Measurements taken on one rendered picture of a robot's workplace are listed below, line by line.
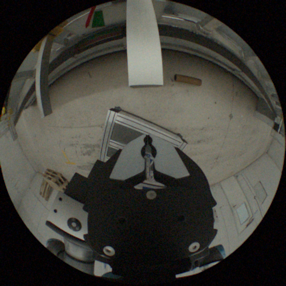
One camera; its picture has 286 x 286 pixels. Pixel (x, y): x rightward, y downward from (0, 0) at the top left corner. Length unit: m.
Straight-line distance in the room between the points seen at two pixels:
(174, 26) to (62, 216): 0.57
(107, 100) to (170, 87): 0.68
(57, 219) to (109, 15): 0.50
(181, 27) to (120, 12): 0.18
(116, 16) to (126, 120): 0.71
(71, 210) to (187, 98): 1.14
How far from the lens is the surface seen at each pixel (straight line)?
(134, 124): 0.76
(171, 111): 1.00
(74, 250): 0.39
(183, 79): 0.96
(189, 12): 0.62
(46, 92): 0.28
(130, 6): 0.15
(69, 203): 0.24
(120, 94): 0.97
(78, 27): 0.36
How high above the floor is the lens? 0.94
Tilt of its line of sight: 59 degrees down
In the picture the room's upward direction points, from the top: 178 degrees counter-clockwise
